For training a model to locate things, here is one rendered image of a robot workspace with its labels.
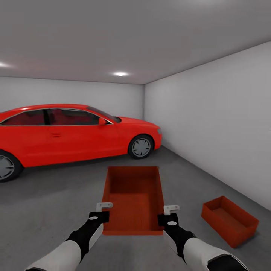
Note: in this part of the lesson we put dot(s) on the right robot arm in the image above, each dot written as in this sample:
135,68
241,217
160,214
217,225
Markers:
198,255

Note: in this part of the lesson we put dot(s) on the storage box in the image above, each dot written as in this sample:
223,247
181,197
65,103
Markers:
137,198
226,229

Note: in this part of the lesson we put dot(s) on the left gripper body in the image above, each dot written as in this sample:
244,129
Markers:
104,214

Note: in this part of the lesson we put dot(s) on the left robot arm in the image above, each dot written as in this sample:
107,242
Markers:
70,253

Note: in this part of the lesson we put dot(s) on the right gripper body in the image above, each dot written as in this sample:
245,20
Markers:
162,218

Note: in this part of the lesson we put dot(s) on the car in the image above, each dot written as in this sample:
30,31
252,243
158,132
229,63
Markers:
40,135

